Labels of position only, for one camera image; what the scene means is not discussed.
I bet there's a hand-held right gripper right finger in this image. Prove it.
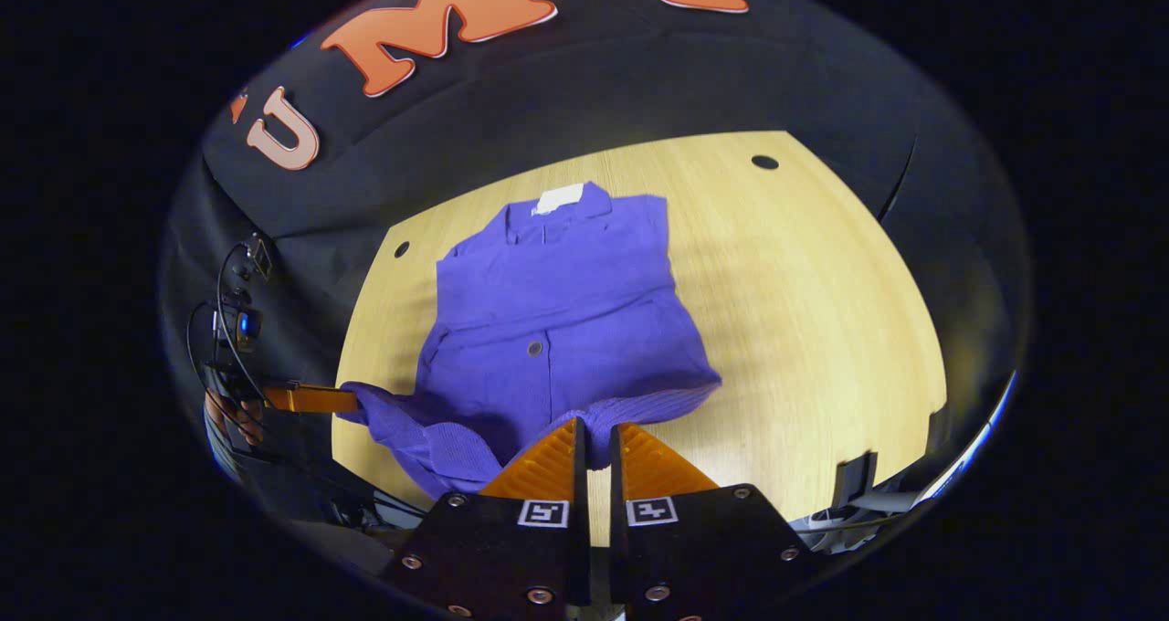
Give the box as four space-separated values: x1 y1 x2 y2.
610 423 818 621

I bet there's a purple knit cardigan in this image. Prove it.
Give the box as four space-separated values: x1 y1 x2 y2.
340 181 724 501

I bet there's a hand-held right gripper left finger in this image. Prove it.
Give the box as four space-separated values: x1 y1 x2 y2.
384 417 591 621

